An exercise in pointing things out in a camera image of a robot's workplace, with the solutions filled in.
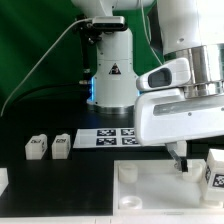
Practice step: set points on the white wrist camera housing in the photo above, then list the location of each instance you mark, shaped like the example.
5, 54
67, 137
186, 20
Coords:
173, 73

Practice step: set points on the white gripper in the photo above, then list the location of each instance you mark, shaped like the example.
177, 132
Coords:
167, 116

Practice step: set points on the white sheet with AprilTags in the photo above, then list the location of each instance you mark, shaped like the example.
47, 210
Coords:
105, 137

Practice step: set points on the white square tabletop part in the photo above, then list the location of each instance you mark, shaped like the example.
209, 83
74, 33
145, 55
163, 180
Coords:
155, 192

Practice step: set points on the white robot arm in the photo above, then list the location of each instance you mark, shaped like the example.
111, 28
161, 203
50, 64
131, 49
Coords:
191, 29

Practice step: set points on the grey camera on stand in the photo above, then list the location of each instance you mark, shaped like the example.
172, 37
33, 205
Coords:
108, 23

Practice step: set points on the white obstacle block left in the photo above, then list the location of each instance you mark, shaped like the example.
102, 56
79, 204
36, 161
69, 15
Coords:
3, 180

